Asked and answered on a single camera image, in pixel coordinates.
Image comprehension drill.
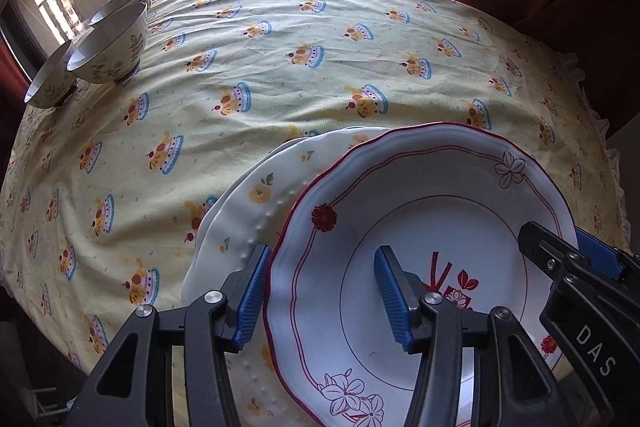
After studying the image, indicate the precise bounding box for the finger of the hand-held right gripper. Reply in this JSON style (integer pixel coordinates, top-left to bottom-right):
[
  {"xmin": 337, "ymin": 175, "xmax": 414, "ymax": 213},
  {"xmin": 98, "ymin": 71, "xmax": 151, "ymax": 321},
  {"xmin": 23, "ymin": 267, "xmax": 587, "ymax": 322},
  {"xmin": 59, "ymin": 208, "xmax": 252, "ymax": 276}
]
[
  {"xmin": 575, "ymin": 227, "xmax": 628, "ymax": 283},
  {"xmin": 518, "ymin": 222, "xmax": 581, "ymax": 288}
]

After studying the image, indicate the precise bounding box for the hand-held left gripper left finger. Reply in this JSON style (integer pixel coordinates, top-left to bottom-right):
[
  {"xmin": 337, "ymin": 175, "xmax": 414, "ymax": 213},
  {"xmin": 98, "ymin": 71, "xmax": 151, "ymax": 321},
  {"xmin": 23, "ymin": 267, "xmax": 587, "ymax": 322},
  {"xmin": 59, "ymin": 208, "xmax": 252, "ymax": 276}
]
[{"xmin": 65, "ymin": 244, "xmax": 273, "ymax": 427}]

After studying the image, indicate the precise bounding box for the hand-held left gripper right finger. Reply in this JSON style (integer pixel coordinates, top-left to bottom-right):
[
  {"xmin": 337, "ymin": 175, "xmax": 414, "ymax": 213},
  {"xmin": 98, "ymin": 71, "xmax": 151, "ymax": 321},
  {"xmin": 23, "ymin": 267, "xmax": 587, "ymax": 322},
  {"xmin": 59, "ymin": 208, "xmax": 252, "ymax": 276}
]
[{"xmin": 374, "ymin": 245, "xmax": 566, "ymax": 427}]

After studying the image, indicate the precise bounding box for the white red-patterned plate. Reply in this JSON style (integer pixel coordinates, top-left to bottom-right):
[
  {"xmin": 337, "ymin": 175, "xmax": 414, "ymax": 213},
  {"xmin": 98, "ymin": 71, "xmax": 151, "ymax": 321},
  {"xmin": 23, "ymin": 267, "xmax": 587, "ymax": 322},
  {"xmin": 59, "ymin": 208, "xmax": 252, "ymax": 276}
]
[{"xmin": 263, "ymin": 123, "xmax": 581, "ymax": 427}]

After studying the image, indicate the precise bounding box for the white beaded yellow-flower plate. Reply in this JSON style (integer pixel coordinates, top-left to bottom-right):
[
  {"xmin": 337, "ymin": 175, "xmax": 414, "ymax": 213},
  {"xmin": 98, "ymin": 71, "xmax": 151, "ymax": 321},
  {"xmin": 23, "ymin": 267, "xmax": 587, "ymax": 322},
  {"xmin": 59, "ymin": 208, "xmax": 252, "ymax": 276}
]
[{"xmin": 197, "ymin": 127, "xmax": 393, "ymax": 427}]

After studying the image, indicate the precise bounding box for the yellow printed tablecloth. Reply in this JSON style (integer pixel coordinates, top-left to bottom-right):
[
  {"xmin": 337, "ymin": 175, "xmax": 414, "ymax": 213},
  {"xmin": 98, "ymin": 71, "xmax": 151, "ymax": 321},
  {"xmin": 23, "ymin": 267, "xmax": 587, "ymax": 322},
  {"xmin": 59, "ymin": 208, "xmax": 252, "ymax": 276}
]
[{"xmin": 0, "ymin": 0, "xmax": 636, "ymax": 427}]

